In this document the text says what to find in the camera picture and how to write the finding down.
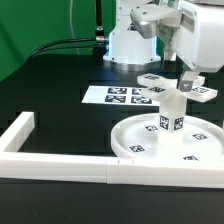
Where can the white round table top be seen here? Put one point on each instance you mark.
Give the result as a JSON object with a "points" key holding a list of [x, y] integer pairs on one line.
{"points": [[139, 137]]}

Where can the white cross-shaped table base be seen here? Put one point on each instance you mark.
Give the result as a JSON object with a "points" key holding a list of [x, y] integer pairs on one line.
{"points": [[158, 88]]}

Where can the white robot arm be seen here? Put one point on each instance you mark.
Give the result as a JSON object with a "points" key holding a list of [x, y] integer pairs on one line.
{"points": [[132, 42]]}

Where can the white U-shaped fence frame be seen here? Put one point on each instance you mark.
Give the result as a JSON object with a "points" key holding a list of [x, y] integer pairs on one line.
{"points": [[99, 169]]}

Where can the white marker tag sheet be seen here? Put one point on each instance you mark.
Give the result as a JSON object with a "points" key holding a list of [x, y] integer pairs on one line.
{"points": [[117, 96]]}

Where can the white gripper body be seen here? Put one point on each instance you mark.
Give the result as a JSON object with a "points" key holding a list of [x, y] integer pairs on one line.
{"points": [[199, 39]]}

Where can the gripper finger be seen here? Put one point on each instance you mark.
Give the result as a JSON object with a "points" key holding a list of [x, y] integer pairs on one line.
{"points": [[186, 80]]}

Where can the black vertical pole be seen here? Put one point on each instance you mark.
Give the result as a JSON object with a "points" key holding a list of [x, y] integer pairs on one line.
{"points": [[99, 49]]}

